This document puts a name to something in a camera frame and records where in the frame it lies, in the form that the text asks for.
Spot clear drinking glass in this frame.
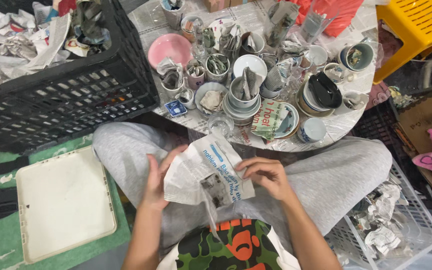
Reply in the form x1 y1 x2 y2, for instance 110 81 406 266
207 111 235 138

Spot tiny white cup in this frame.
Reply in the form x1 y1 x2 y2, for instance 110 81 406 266
178 88 197 110

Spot small plain white cup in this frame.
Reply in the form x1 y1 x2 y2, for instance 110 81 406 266
307 44 329 68

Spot black glossy bowl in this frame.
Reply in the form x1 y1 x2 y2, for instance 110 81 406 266
307 71 343 110

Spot grey cup with newspaper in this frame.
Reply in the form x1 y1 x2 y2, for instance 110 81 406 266
240 31 266 56

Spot printed newspaper sheet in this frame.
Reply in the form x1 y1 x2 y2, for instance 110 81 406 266
163 133 256 241

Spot black slotted crate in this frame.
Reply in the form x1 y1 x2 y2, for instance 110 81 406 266
351 99 431 196

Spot stack of cups and saucers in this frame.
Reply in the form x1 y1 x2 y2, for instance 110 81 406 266
222 67 262 127

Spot person's grey trousers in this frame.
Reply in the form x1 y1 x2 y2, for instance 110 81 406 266
92 121 394 260

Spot brown cardboard box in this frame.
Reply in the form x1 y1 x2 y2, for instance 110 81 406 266
394 86 432 196

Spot red plastic bag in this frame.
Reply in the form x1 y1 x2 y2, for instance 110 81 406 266
279 0 365 38

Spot blue patterned shallow bowl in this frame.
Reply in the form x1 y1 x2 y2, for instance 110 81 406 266
274 101 300 140

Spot patterned cup with paper strips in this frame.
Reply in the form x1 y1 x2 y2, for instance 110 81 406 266
205 53 231 83

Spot plain white bowl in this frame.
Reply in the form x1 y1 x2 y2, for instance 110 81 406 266
233 54 268 80

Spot cream plastic lid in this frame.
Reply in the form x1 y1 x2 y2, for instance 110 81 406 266
15 145 118 265

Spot yellow plastic stool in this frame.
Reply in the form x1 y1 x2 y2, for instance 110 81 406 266
372 0 432 85

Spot white plate with newspaper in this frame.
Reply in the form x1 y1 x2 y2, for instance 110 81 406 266
208 18 242 52

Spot white cup with newspaper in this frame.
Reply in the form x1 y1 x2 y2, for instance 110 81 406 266
334 90 370 115

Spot pink bowl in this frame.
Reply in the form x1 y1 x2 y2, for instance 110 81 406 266
147 33 194 70

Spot black plastic crate with newspapers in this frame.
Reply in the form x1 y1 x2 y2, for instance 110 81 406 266
0 0 161 155

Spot pale pink cup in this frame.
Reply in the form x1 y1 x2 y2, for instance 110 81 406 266
185 59 206 90

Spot small blue square dish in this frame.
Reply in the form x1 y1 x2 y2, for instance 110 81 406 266
164 99 188 118

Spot person's camouflage print shirt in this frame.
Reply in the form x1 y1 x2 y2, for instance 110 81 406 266
157 219 302 270

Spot white cup with blue pattern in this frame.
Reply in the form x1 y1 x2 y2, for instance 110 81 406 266
297 117 328 144

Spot tall grey patterned cup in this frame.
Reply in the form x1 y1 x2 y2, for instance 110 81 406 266
160 0 187 31

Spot cream handled cup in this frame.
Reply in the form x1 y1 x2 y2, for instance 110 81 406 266
323 62 349 84

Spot orange patterned cup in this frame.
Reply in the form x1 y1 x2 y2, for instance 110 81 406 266
180 15 205 42

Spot wide glass stuffed with newspaper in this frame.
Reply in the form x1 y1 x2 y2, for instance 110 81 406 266
264 1 301 48

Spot folded green-tinted newspaper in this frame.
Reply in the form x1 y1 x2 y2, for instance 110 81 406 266
251 99 290 142

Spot small cardboard carton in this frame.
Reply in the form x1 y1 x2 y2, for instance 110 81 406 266
204 0 255 13

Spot person's right hand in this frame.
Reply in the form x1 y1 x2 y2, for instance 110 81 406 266
235 157 296 203

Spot white basket with crumpled newspaper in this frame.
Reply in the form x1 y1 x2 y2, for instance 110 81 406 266
324 159 432 270

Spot scalloped white bowl with paper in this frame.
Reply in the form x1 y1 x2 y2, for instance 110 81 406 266
194 81 229 115

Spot person's left hand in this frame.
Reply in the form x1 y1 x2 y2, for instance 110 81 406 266
141 144 189 212

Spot large blue-rimmed cup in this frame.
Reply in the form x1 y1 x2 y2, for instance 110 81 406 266
337 41 375 72

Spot tall clear glass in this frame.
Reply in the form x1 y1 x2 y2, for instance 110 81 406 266
300 0 340 44

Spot stack of rimmed plates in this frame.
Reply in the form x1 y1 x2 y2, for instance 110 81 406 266
295 80 337 118

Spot white mug with crumpled paper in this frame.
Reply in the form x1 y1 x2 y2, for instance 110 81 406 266
156 57 185 100

